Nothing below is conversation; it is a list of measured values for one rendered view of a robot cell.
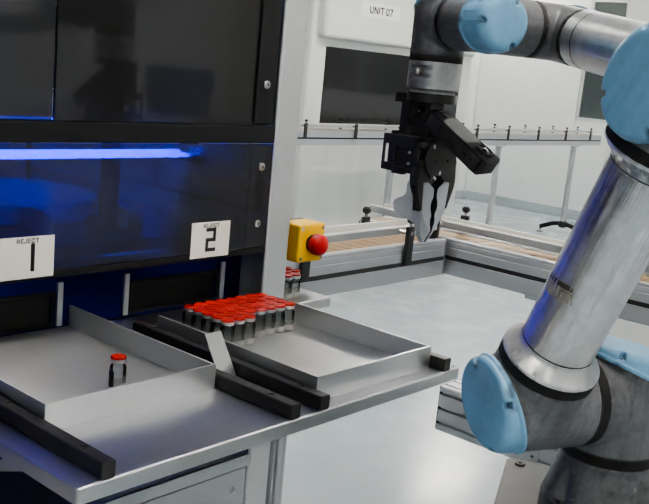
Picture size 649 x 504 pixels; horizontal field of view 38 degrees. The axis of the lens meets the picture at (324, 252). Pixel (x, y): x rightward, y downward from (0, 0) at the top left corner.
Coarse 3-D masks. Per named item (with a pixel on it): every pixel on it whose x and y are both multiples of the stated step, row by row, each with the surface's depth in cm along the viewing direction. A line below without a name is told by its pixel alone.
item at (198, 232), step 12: (192, 228) 152; (204, 228) 154; (216, 228) 156; (228, 228) 158; (192, 240) 153; (204, 240) 155; (216, 240) 157; (228, 240) 159; (192, 252) 153; (204, 252) 155; (216, 252) 157
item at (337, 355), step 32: (160, 320) 146; (320, 320) 158; (256, 352) 132; (288, 352) 145; (320, 352) 146; (352, 352) 148; (384, 352) 149; (416, 352) 141; (320, 384) 125; (352, 384) 130
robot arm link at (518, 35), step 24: (456, 0) 122; (480, 0) 117; (504, 0) 116; (528, 0) 122; (456, 24) 120; (480, 24) 116; (504, 24) 116; (528, 24) 120; (456, 48) 124; (480, 48) 119; (504, 48) 117; (528, 48) 122
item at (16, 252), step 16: (0, 240) 127; (16, 240) 128; (32, 240) 130; (48, 240) 132; (0, 256) 127; (16, 256) 129; (48, 256) 133; (0, 272) 128; (16, 272) 129; (32, 272) 131; (48, 272) 133
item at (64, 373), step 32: (96, 320) 142; (0, 352) 132; (32, 352) 133; (64, 352) 135; (96, 352) 136; (128, 352) 137; (160, 352) 133; (0, 384) 112; (32, 384) 121; (64, 384) 122; (96, 384) 123; (128, 384) 115; (160, 384) 119; (192, 384) 123; (64, 416) 108; (96, 416) 112
